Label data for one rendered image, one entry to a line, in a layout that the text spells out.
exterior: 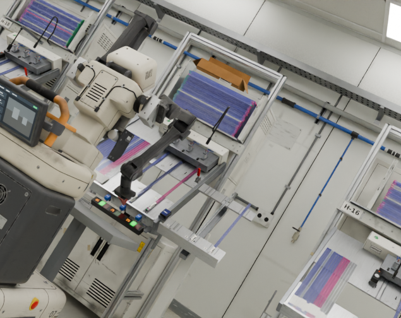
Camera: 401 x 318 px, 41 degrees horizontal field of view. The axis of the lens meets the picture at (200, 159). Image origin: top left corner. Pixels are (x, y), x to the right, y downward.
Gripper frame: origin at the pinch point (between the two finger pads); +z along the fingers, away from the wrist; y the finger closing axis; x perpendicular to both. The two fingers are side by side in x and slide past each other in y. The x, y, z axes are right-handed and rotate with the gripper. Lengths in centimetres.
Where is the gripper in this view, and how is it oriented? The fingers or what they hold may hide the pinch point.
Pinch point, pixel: (124, 203)
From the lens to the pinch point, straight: 289.5
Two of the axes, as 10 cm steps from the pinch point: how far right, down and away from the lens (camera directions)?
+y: -8.1, -4.6, 3.7
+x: -5.7, 4.5, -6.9
